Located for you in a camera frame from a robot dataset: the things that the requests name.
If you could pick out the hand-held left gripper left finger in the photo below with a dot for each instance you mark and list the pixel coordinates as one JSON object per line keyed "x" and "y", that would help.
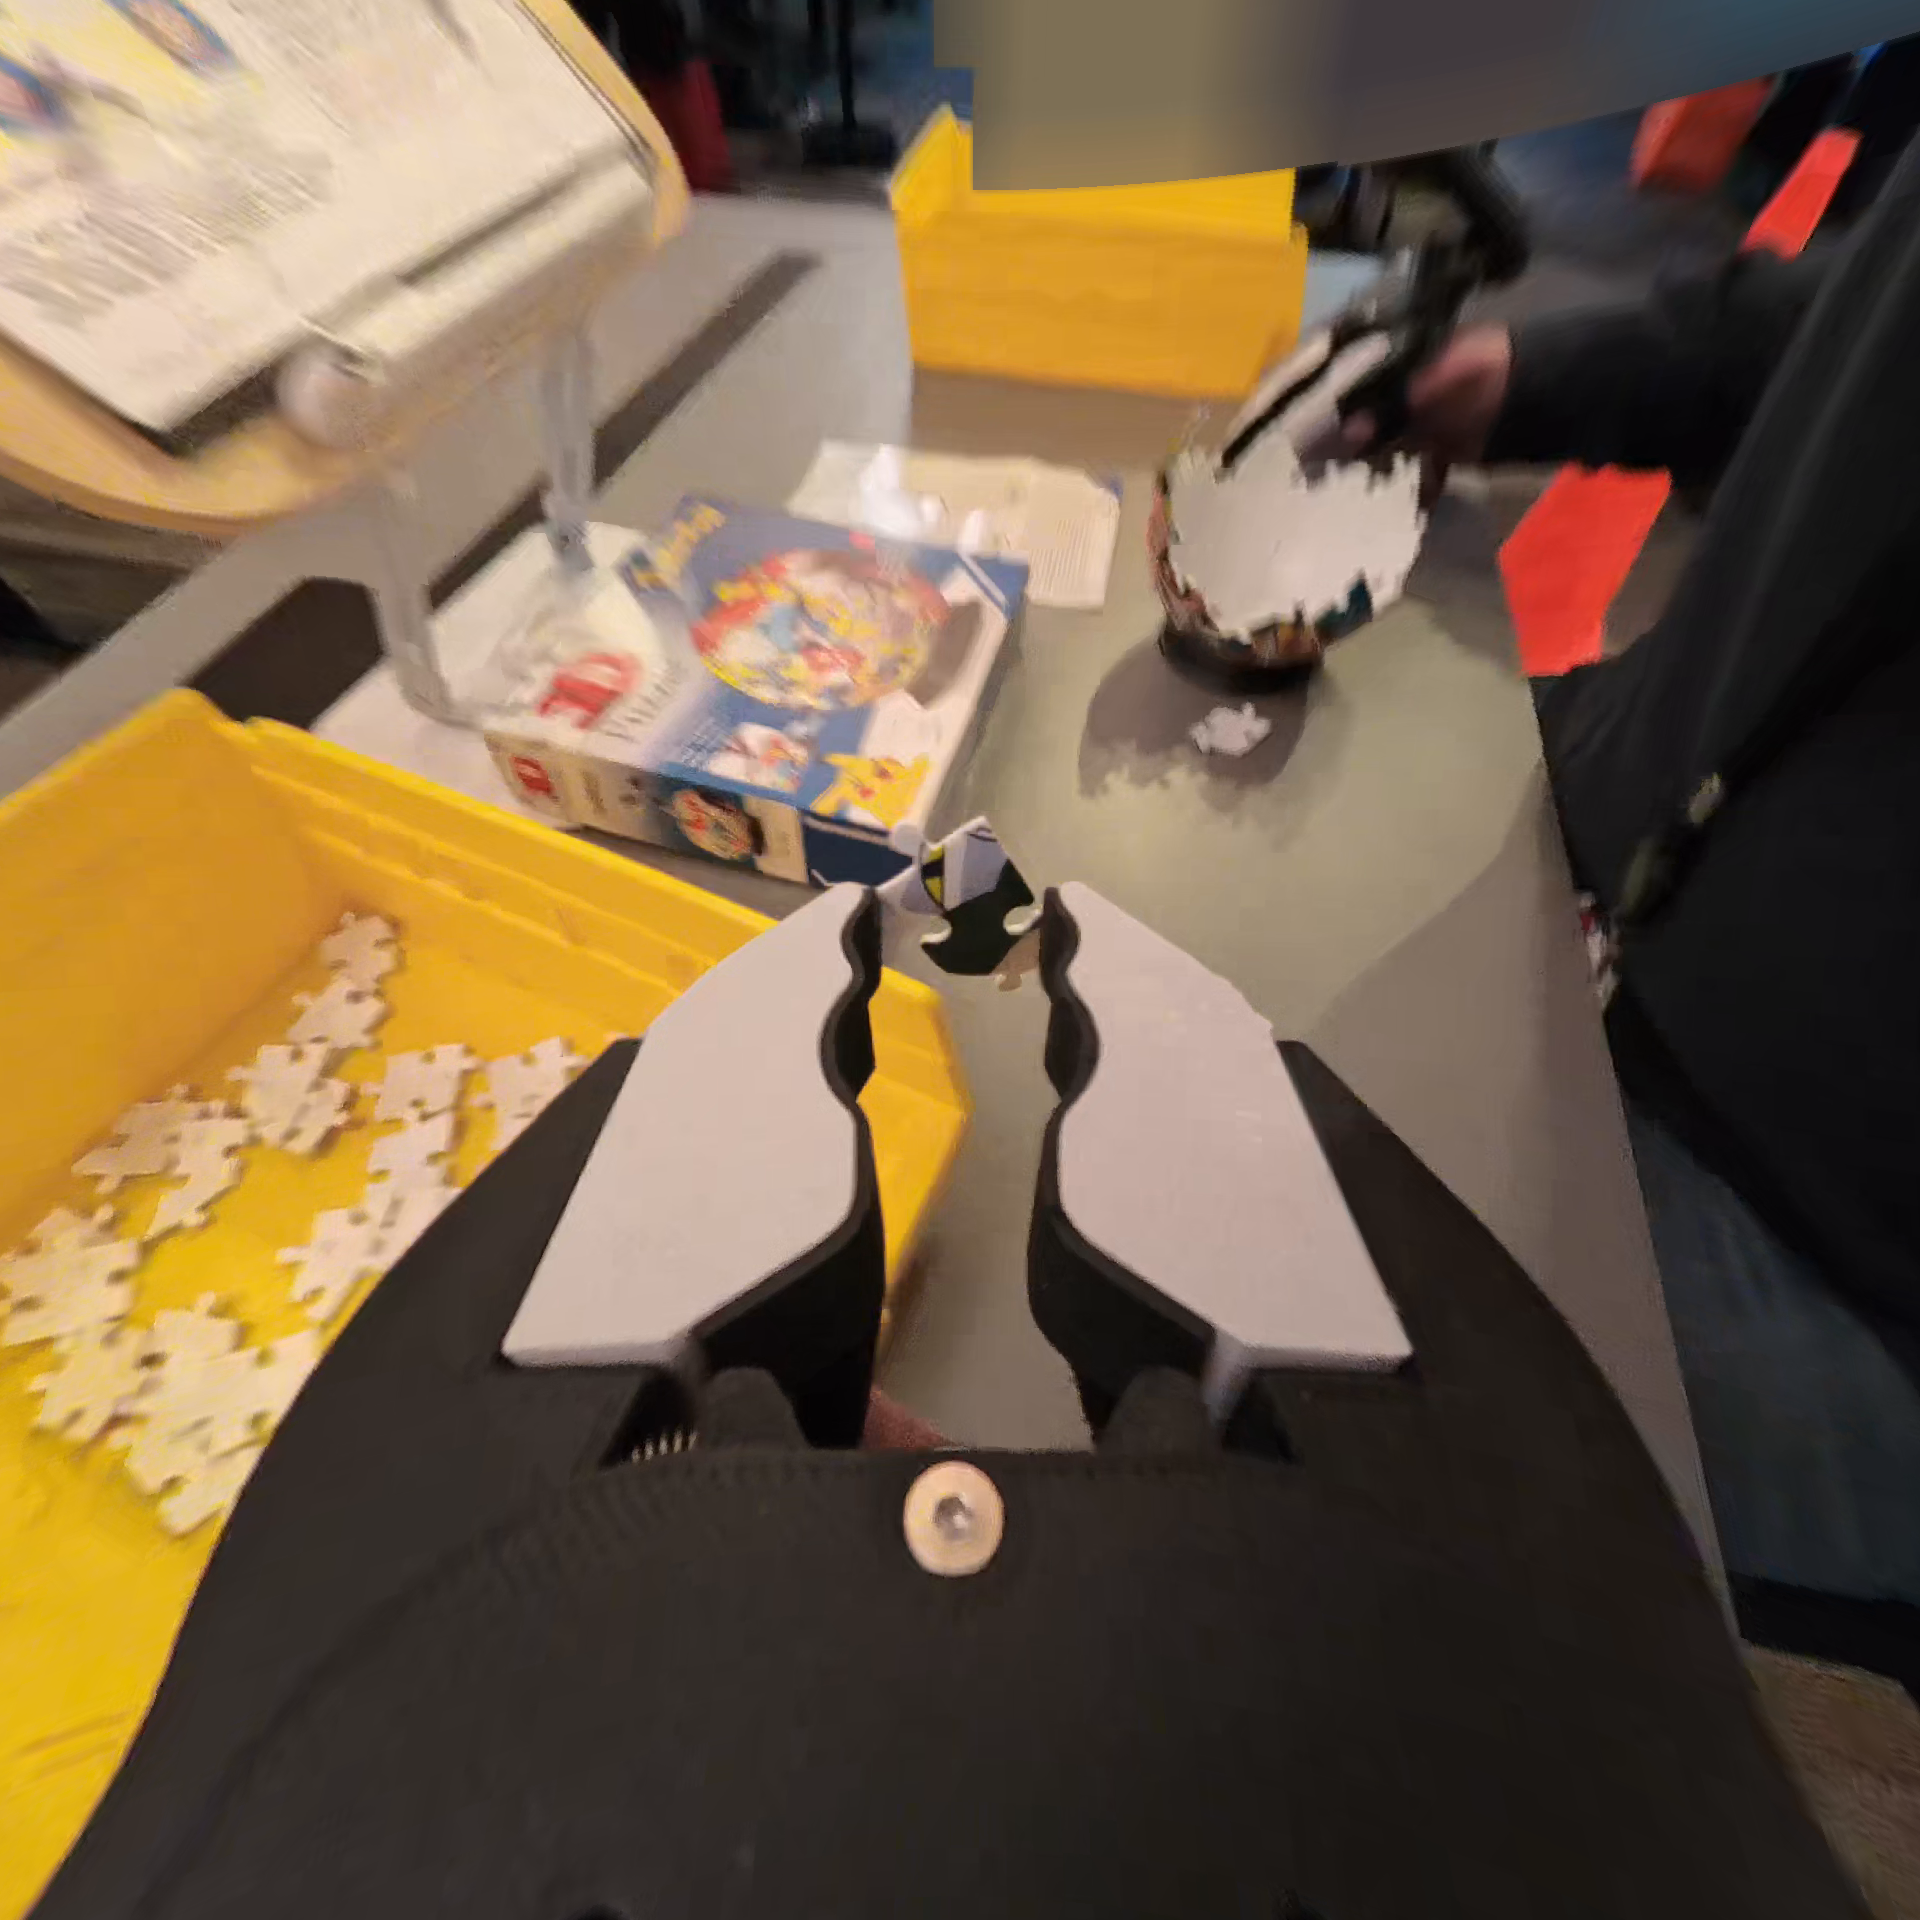
{"x": 704, "y": 1186}

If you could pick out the person's right forearm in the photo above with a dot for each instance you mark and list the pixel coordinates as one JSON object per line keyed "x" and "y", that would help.
{"x": 1636, "y": 375}

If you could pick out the person's torso in dark sweater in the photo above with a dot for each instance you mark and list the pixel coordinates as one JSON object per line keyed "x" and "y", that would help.
{"x": 1799, "y": 751}

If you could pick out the person's right hand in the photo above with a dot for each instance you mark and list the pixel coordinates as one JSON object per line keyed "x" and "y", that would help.
{"x": 1454, "y": 389}

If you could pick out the yellow plastic bin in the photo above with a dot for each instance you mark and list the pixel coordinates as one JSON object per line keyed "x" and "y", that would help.
{"x": 149, "y": 901}
{"x": 1079, "y": 300}

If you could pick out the wooden board with printed paper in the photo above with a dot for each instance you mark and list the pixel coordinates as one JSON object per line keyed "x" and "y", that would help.
{"x": 225, "y": 196}

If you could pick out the pile of puzzle pieces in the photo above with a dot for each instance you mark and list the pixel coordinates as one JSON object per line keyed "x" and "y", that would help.
{"x": 284, "y": 1095}

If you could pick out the orange panel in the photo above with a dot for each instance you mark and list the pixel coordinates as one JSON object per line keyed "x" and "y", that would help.
{"x": 1799, "y": 196}
{"x": 1694, "y": 136}
{"x": 1583, "y": 570}

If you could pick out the white metal stand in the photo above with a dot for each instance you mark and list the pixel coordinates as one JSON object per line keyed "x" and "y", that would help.
{"x": 406, "y": 629}

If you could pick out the black badge reel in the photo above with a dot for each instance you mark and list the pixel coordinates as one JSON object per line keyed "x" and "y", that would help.
{"x": 1657, "y": 862}

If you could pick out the black round ball stand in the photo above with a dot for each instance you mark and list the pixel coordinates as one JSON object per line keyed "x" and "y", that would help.
{"x": 1245, "y": 669}

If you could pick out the colourful half-built puzzle ball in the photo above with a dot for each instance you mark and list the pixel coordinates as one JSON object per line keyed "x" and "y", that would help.
{"x": 1276, "y": 541}

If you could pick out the black printed jigsaw piece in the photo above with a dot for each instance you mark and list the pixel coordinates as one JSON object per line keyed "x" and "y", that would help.
{"x": 974, "y": 923}

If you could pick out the person's leg in blue jeans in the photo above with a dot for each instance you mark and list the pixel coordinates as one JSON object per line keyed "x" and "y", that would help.
{"x": 1799, "y": 1426}

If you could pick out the white instruction sheet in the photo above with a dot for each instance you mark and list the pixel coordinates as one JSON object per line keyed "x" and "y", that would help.
{"x": 1036, "y": 525}

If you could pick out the blue puzzle box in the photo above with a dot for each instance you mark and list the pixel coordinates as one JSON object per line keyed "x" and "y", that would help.
{"x": 809, "y": 629}

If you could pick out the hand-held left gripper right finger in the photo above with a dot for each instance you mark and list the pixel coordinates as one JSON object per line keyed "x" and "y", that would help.
{"x": 1214, "y": 1186}

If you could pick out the white jigsaw piece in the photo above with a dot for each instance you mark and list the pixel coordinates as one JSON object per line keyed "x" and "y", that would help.
{"x": 1231, "y": 731}

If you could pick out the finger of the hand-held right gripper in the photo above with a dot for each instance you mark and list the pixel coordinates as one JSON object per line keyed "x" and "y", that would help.
{"x": 1305, "y": 375}

